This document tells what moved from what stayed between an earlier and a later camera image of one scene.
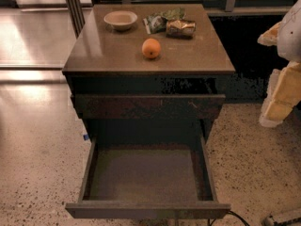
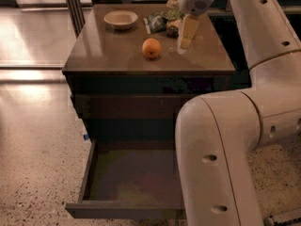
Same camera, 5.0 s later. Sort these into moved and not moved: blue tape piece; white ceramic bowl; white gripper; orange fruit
Moved: white gripper
Not moved: white ceramic bowl; orange fruit; blue tape piece
